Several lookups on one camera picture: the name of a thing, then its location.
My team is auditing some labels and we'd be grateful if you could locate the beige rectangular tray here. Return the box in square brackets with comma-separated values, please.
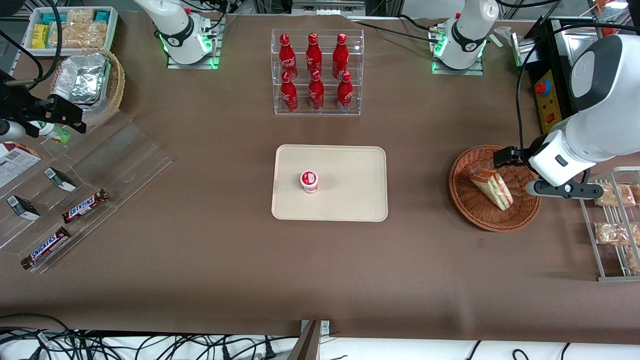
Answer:
[271, 144, 389, 223]

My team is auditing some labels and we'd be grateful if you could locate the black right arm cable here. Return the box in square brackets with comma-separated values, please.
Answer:
[0, 0, 64, 95]

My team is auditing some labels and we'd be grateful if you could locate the red cola bottle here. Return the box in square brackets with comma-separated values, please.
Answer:
[308, 70, 326, 111]
[332, 33, 350, 81]
[336, 71, 354, 112]
[280, 71, 300, 113]
[278, 34, 299, 82]
[305, 33, 324, 80]

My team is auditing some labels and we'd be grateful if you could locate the triangle sandwich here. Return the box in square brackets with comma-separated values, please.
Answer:
[468, 167, 515, 212]

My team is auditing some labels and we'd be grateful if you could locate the black floor cable bundle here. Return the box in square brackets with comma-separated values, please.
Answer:
[0, 313, 281, 360]

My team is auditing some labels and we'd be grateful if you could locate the white plastic bin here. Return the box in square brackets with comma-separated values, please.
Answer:
[22, 6, 120, 59]

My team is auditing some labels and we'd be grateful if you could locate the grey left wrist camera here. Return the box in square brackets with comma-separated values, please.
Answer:
[524, 179, 605, 200]

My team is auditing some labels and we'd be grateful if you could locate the clear acrylic stepped display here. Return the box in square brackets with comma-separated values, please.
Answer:
[0, 111, 174, 275]

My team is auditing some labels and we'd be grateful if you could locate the silver foil container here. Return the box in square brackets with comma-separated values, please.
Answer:
[52, 53, 112, 105]

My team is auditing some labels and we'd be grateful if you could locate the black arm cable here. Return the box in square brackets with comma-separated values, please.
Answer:
[0, 0, 64, 95]
[515, 22, 640, 156]

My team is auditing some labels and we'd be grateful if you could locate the clear bagged cracker pack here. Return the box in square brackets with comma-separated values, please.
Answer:
[49, 8, 109, 50]

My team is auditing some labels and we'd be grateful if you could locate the metal table bracket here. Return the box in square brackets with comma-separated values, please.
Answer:
[287, 319, 331, 360]

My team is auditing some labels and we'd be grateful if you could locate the small red white cup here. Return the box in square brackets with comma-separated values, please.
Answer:
[300, 170, 320, 195]

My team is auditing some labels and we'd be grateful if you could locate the yellow emergency stop box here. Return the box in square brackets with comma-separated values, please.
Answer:
[528, 69, 562, 136]

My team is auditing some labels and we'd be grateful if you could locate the grey wire rack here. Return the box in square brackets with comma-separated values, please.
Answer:
[579, 166, 640, 283]

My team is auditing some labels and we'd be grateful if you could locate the yellow snack pack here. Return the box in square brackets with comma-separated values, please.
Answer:
[31, 23, 51, 50]

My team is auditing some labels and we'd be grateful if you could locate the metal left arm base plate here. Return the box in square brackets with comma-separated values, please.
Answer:
[430, 20, 485, 77]

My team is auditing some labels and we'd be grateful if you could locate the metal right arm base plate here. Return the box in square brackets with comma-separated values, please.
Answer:
[166, 14, 222, 70]

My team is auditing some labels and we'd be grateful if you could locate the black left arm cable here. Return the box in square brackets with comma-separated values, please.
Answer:
[515, 22, 640, 156]

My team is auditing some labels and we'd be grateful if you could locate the black table cable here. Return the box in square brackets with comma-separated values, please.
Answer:
[356, 13, 447, 44]

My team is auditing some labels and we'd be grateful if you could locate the round brown wicker basket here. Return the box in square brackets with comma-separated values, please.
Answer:
[448, 145, 542, 233]

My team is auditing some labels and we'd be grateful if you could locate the tan wicker basket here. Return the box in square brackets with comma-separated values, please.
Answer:
[49, 47, 126, 129]

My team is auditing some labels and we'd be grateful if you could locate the green white small bottle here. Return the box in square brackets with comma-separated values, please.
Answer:
[29, 120, 72, 145]

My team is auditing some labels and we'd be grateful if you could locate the red white printed box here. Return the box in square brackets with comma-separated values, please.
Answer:
[0, 141, 43, 190]

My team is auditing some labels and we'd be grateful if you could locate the small black white box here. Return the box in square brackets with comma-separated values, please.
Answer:
[6, 195, 41, 222]
[44, 167, 78, 193]

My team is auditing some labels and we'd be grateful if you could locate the clear acrylic bottle rack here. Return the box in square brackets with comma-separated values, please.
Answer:
[271, 28, 365, 117]

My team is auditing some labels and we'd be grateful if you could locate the brown table cover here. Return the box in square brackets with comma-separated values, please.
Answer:
[0, 10, 640, 346]

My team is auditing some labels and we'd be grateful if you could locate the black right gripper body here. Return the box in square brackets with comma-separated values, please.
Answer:
[0, 70, 50, 139]

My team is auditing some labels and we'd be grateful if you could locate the brown snickers bar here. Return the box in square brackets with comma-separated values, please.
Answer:
[20, 226, 73, 271]
[61, 188, 110, 225]

